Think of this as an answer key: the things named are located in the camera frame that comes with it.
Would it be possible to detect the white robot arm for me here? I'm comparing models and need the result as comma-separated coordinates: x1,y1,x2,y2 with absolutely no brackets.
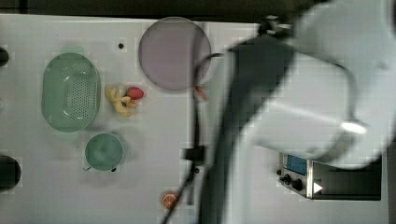
198,0,395,224

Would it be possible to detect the pink red fruit toy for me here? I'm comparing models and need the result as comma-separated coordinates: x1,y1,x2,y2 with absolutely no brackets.
126,87,145,101

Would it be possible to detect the grey round plate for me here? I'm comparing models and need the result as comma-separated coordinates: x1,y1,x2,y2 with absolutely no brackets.
138,17,212,91

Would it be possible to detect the peeled banana toy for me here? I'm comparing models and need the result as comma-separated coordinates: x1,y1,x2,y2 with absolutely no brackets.
105,86,138,117

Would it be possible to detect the orange slice toy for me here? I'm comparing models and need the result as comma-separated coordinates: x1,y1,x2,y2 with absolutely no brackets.
161,191,178,210

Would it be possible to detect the small green cup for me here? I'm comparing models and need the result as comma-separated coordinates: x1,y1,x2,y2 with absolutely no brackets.
83,133,124,172

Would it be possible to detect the green perforated colander basket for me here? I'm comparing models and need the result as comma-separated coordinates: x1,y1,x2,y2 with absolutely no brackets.
41,52,100,133

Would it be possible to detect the black cylinder cup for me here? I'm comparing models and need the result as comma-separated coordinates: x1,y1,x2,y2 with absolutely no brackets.
0,156,21,192

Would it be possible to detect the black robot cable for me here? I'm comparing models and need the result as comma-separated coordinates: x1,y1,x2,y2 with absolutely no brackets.
160,51,225,224

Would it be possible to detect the black cylinder post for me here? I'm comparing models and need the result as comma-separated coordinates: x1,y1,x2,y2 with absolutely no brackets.
0,48,9,66

